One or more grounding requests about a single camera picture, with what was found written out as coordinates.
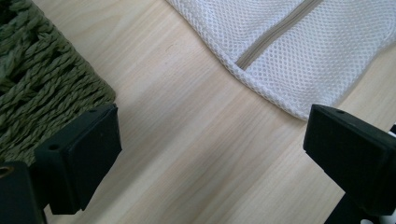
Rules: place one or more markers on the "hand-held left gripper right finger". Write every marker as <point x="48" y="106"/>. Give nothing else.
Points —
<point x="351" y="155"/>

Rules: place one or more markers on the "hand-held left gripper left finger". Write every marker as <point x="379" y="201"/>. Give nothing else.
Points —
<point x="84" y="155"/>

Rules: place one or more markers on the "green woven basket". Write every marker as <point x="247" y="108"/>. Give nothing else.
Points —
<point x="37" y="77"/>

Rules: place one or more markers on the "white mesh laundry bag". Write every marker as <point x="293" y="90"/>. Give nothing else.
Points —
<point x="311" y="62"/>

